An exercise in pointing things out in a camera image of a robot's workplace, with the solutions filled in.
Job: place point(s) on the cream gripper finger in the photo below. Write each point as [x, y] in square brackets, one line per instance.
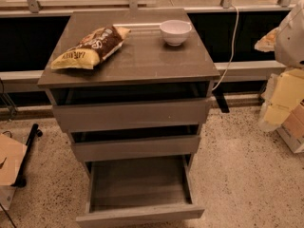
[267, 42]
[283, 94]

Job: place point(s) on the brown yellow chip bag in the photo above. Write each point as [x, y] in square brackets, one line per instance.
[93, 49]

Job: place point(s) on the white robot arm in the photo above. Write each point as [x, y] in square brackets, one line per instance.
[289, 47]

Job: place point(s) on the grey drawer cabinet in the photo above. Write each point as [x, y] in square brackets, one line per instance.
[143, 59]

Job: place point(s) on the bottom grey drawer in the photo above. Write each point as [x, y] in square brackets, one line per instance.
[139, 191]

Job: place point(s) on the top grey drawer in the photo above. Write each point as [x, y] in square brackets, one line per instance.
[88, 109]

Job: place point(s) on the cardboard box right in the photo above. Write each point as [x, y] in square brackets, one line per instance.
[292, 130]

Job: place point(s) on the cardboard box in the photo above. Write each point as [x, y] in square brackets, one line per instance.
[292, 130]
[12, 154]

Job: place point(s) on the white ceramic bowl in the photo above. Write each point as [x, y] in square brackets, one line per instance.
[175, 32]

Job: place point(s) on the black stand leg left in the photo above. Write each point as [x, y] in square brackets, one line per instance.
[21, 179]

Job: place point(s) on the cardboard box left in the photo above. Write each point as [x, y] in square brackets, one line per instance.
[12, 154]

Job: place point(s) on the black bracket behind cabinet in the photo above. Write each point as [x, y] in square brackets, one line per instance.
[222, 104]

